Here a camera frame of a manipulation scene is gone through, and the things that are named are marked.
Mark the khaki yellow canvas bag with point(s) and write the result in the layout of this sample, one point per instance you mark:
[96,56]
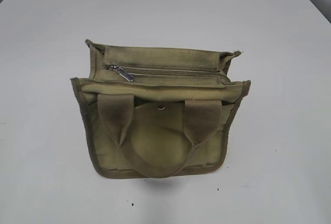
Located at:
[172,120]

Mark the metal zipper pull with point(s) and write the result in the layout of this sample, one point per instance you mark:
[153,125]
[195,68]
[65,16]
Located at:
[122,72]

